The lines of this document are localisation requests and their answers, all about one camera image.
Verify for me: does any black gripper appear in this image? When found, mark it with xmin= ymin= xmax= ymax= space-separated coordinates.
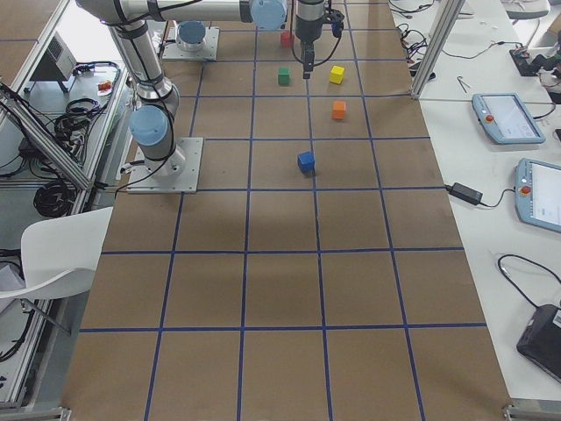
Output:
xmin=295 ymin=0 xmax=325 ymax=78

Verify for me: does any red wooden block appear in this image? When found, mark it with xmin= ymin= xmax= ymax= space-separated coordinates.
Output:
xmin=280 ymin=31 xmax=294 ymax=48

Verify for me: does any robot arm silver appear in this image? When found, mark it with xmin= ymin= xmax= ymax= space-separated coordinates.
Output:
xmin=175 ymin=20 xmax=206 ymax=52
xmin=78 ymin=1 xmax=344 ymax=177

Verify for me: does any green wooden block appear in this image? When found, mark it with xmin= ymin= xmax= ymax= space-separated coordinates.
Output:
xmin=277 ymin=67 xmax=291 ymax=86

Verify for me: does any yellow wooden block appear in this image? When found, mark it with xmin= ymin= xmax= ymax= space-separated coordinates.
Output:
xmin=329 ymin=65 xmax=345 ymax=85

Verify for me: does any orange wooden block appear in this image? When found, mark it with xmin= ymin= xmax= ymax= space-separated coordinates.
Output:
xmin=331 ymin=100 xmax=347 ymax=121

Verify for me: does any blue wooden block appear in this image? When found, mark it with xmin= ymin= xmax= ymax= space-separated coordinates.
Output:
xmin=297 ymin=151 xmax=315 ymax=174

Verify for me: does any metal hex key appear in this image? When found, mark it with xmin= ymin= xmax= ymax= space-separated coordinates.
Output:
xmin=457 ymin=75 xmax=470 ymax=93

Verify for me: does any black power adapter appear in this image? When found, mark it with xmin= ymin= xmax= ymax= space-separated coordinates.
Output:
xmin=445 ymin=182 xmax=483 ymax=205

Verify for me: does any upper blue teach pendant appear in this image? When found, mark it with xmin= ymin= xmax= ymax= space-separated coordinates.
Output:
xmin=471 ymin=93 xmax=545 ymax=145

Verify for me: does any blue teach pendant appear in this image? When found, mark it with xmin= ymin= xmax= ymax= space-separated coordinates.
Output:
xmin=471 ymin=93 xmax=545 ymax=145
xmin=515 ymin=159 xmax=560 ymax=232

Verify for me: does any grey electronics box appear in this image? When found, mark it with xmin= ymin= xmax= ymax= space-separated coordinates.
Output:
xmin=30 ymin=32 xmax=77 ymax=93

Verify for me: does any lower blue teach pendant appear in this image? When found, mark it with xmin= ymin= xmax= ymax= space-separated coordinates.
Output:
xmin=515 ymin=159 xmax=560 ymax=232

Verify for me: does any white plastic chair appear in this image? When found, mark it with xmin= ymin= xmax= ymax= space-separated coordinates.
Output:
xmin=1 ymin=207 xmax=113 ymax=300

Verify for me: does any black tablet device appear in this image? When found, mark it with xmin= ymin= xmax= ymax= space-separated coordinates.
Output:
xmin=516 ymin=304 xmax=560 ymax=382

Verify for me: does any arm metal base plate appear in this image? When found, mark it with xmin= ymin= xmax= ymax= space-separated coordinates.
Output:
xmin=126 ymin=137 xmax=204 ymax=194
xmin=162 ymin=26 xmax=220 ymax=61

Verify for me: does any aluminium frame post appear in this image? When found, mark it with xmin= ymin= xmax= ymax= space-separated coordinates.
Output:
xmin=411 ymin=0 xmax=465 ymax=99

